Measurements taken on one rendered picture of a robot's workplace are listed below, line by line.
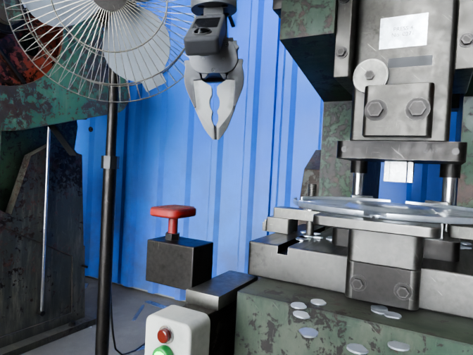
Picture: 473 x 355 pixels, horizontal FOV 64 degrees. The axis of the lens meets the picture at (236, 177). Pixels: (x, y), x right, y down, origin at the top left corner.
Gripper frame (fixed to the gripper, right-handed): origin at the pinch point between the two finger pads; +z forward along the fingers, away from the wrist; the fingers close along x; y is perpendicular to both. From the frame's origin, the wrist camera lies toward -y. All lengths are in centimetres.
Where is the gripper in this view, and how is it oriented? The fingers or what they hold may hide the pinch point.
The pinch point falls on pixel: (215, 131)
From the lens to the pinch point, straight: 58.5
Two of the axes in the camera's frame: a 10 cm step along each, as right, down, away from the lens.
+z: 0.2, 10.0, 0.7
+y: 0.3, -0.7, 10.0
